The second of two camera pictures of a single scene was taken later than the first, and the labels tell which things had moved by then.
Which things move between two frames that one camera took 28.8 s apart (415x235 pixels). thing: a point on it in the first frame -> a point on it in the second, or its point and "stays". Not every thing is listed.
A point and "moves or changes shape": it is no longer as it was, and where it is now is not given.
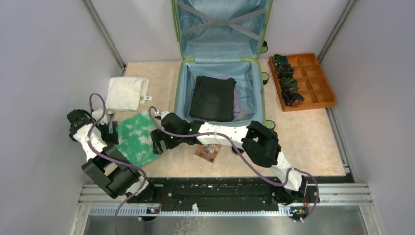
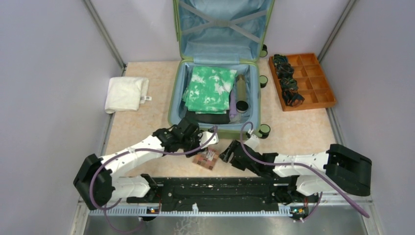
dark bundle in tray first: (280, 58) stays
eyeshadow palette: (209, 152) moves or changes shape
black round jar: (235, 152) moves or changes shape
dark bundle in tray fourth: (292, 97) stays
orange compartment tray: (312, 84) stays
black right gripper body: (160, 134) -> (235, 162)
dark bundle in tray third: (288, 83) stays
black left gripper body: (107, 137) -> (192, 142)
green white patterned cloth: (135, 138) -> (208, 90)
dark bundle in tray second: (285, 70) stays
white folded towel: (126, 93) stays
